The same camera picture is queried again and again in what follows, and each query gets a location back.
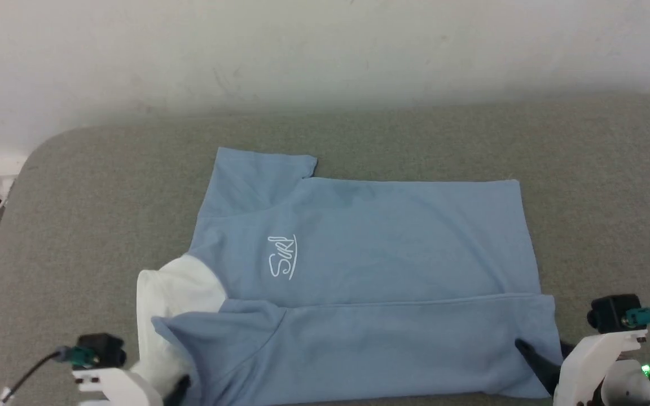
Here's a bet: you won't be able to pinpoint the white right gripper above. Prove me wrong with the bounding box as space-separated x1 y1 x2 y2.
513 329 648 406

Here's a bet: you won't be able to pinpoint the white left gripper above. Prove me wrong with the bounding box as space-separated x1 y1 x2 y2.
71 365 192 406

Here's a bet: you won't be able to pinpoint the light blue t-shirt white sleeves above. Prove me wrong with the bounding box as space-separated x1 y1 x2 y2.
135 146 564 406

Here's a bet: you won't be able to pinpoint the grey fabric sofa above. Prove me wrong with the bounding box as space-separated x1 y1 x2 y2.
0 92 650 406

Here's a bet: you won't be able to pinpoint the white wall socket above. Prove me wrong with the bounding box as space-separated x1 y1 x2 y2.
0 156 28 199

